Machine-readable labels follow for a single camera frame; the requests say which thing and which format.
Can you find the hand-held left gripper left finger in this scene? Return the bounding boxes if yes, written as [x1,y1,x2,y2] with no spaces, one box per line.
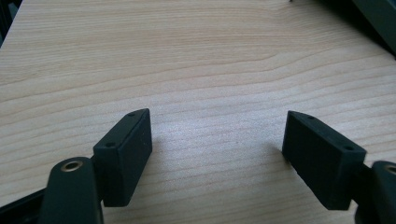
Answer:
[92,107,153,208]

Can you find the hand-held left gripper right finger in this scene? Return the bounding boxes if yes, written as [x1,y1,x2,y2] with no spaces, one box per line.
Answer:
[281,110,368,211]

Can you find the dark grey panel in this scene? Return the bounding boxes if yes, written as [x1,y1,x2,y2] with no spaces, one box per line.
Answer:
[351,0,396,54]

